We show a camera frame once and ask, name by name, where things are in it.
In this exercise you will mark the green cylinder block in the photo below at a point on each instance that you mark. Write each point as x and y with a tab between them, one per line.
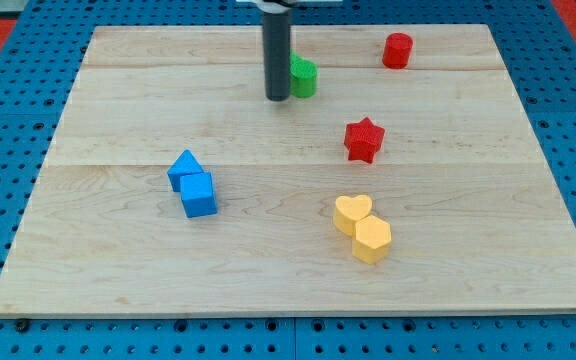
304	74

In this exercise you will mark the red star block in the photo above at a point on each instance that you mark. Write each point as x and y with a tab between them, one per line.
363	140

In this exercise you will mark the green star block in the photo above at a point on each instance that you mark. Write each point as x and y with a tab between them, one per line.
294	57

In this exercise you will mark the yellow heart block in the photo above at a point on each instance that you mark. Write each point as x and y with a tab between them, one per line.
349	210

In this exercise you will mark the blue cube block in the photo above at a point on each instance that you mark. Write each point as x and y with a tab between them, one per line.
197	195

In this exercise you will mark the yellow hexagon block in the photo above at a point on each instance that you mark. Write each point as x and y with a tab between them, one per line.
372	239

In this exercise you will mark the blue triangle block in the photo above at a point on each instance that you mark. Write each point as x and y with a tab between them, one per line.
185	164

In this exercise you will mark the light wooden board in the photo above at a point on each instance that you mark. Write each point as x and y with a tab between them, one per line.
478	223

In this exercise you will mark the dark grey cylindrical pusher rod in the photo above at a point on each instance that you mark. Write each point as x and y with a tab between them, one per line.
276	40

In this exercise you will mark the red cylinder block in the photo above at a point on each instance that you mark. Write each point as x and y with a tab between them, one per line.
397	50

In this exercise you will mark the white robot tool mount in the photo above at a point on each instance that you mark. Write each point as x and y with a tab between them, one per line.
292	3

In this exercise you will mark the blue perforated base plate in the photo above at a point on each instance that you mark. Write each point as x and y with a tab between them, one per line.
37	69

